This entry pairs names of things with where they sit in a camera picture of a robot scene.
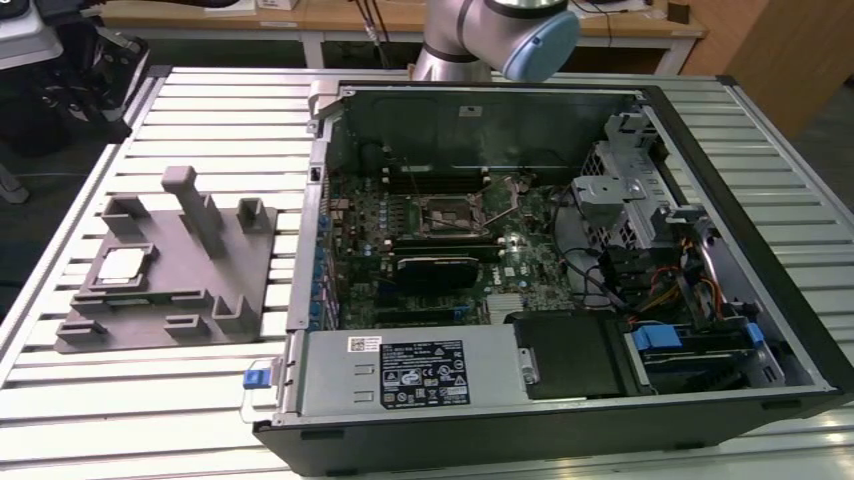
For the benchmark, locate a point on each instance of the silver CPU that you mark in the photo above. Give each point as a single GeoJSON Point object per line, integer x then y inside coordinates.
{"type": "Point", "coordinates": [124, 265]}

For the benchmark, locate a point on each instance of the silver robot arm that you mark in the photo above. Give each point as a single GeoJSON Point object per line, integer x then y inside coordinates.
{"type": "Point", "coordinates": [454, 30]}

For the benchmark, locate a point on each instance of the CPU socket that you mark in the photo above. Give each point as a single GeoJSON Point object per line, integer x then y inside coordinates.
{"type": "Point", "coordinates": [449, 215]}

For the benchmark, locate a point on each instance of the wooden desk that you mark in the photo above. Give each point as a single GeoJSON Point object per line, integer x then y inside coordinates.
{"type": "Point", "coordinates": [668, 25]}
{"type": "Point", "coordinates": [268, 20]}

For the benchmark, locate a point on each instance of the white stand foot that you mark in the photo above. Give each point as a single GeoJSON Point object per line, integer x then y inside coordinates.
{"type": "Point", "coordinates": [10, 185]}

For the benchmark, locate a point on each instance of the white labelled box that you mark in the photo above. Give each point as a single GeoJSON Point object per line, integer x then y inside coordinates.
{"type": "Point", "coordinates": [277, 4]}

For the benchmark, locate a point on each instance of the green RAM stick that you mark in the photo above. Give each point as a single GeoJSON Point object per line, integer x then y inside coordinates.
{"type": "Point", "coordinates": [162, 298]}

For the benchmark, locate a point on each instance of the grey parts rack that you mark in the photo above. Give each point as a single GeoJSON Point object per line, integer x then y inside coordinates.
{"type": "Point", "coordinates": [181, 305]}

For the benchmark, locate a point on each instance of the RAM slot with white clips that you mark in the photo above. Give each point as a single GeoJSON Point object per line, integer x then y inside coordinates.
{"type": "Point", "coordinates": [448, 242]}
{"type": "Point", "coordinates": [448, 252]}
{"type": "Point", "coordinates": [454, 182]}
{"type": "Point", "coordinates": [454, 172]}

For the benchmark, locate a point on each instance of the black graphics card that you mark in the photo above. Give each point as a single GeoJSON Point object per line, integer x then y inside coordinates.
{"type": "Point", "coordinates": [434, 275]}

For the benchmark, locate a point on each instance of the blue latch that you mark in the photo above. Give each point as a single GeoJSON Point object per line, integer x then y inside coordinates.
{"type": "Point", "coordinates": [257, 378]}

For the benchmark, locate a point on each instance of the black expansion slot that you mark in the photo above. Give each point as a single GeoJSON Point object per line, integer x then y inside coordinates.
{"type": "Point", "coordinates": [414, 316]}

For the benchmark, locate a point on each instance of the silver power supply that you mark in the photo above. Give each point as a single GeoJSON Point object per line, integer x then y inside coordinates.
{"type": "Point", "coordinates": [334, 370]}

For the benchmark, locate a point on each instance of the green motherboard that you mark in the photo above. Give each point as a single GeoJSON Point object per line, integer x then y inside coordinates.
{"type": "Point", "coordinates": [541, 260]}

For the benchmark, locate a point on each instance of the silver chipset heatsink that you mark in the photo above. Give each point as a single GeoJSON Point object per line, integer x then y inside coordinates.
{"type": "Point", "coordinates": [505, 303]}

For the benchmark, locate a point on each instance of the silver drive cage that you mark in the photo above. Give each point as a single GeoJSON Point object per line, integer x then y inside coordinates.
{"type": "Point", "coordinates": [628, 155]}

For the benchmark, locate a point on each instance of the small dark box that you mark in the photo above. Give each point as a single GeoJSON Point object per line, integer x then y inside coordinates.
{"type": "Point", "coordinates": [680, 12]}

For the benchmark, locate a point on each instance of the black plastic cover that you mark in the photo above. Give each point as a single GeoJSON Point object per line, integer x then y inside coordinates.
{"type": "Point", "coordinates": [575, 355]}

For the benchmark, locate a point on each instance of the black PC case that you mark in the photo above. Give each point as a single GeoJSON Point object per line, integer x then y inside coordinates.
{"type": "Point", "coordinates": [468, 450]}

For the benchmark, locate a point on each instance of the hard disk in blue carrier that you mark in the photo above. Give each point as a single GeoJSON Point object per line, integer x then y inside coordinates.
{"type": "Point", "coordinates": [657, 340]}

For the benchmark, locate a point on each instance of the brown wooden cabinet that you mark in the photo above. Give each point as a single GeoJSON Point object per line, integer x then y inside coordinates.
{"type": "Point", "coordinates": [788, 60]}

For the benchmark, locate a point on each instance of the metal disk bay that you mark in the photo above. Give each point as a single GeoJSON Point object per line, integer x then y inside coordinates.
{"type": "Point", "coordinates": [768, 370]}

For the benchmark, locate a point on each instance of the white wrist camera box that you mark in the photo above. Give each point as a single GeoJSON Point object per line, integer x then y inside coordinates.
{"type": "Point", "coordinates": [30, 40]}

